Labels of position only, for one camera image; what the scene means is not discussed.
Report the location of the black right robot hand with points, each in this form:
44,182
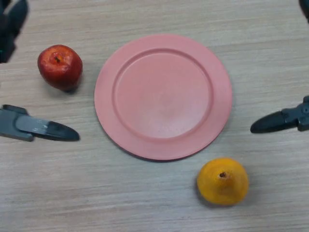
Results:
277,120

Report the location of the yellow pear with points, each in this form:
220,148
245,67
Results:
223,186

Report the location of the pink round plate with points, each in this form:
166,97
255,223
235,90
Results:
163,96

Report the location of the red apple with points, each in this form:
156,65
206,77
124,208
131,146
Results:
60,67

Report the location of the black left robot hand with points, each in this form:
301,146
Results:
43,129

